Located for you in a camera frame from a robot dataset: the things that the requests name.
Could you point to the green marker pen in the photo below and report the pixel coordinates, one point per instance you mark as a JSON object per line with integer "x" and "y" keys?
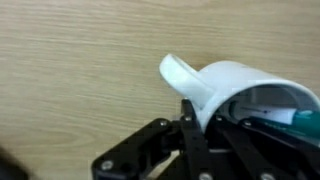
{"x": 302, "y": 122}

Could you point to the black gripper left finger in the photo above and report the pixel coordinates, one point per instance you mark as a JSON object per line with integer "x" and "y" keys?
{"x": 139, "y": 154}

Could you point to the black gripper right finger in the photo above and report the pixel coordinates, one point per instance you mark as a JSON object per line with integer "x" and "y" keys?
{"x": 262, "y": 149}

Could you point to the white mug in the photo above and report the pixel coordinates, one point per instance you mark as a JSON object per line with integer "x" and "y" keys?
{"x": 219, "y": 83}

